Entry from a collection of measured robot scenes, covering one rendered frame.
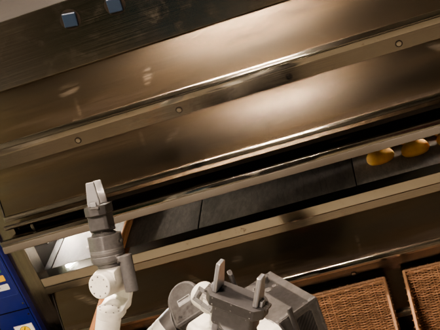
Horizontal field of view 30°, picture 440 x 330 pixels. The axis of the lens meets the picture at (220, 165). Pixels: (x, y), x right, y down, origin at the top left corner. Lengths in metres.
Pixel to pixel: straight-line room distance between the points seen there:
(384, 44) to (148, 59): 0.74
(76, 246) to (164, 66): 0.89
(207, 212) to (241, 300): 1.51
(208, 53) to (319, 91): 0.37
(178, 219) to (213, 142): 0.46
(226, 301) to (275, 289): 0.55
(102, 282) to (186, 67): 0.83
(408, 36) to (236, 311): 1.33
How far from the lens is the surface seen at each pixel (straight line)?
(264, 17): 2.58
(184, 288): 2.16
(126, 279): 2.11
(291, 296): 2.02
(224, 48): 2.60
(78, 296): 3.12
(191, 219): 3.02
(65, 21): 2.63
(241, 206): 2.97
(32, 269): 3.08
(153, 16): 2.58
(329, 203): 2.82
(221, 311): 1.56
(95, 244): 2.11
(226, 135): 2.70
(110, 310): 2.17
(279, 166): 2.59
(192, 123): 2.71
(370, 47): 2.61
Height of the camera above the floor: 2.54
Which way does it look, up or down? 24 degrees down
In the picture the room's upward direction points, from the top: 21 degrees counter-clockwise
